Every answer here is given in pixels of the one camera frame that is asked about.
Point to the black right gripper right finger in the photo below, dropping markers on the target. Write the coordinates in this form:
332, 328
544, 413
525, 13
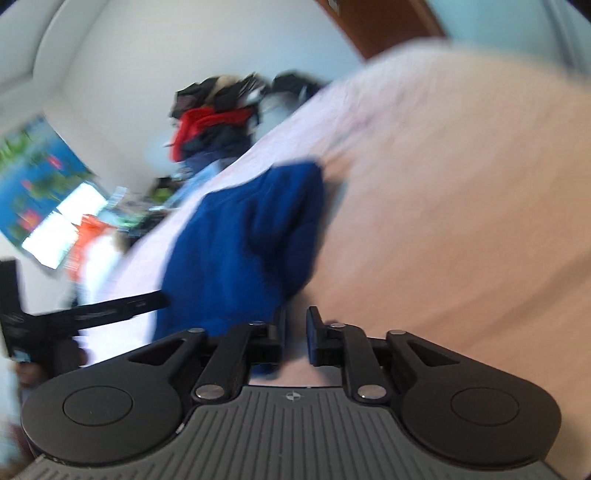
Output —
457, 408

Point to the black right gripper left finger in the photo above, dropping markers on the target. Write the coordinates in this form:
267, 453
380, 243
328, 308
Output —
130, 405

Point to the blue knit sweater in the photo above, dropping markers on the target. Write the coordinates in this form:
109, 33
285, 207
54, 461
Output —
244, 253

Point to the dark clothes pile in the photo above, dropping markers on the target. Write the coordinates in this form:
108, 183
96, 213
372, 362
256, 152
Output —
224, 93

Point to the left hand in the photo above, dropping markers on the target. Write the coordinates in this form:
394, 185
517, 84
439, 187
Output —
28, 375

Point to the orange plastic bag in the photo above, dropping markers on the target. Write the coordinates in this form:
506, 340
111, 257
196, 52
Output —
89, 229

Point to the lotus flower painting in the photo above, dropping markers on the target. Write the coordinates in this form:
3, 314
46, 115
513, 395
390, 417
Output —
38, 171

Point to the light blue blanket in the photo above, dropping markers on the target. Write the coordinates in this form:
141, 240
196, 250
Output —
193, 184

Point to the pink floral bed sheet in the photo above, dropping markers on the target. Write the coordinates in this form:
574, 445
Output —
462, 215

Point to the red garment on pile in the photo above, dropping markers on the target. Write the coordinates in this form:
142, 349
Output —
195, 121

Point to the black bag on pile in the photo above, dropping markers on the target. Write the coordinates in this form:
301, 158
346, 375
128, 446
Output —
296, 85

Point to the pale blue wardrobe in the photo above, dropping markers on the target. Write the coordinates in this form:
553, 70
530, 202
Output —
555, 32

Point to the brown wooden door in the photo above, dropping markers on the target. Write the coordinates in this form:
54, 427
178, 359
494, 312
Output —
375, 26

